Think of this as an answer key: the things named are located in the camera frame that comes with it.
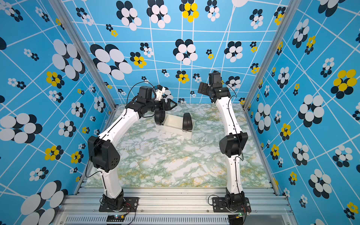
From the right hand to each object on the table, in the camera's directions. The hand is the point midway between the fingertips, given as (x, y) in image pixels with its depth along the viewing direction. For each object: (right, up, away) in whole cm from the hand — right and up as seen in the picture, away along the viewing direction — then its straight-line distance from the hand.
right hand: (207, 87), depth 90 cm
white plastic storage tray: (-23, -24, +17) cm, 37 cm away
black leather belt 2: (-13, -24, +2) cm, 27 cm away
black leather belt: (-32, -19, +6) cm, 38 cm away
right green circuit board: (+11, -71, -20) cm, 75 cm away
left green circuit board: (-51, -72, -17) cm, 90 cm away
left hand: (-22, -11, -6) cm, 25 cm away
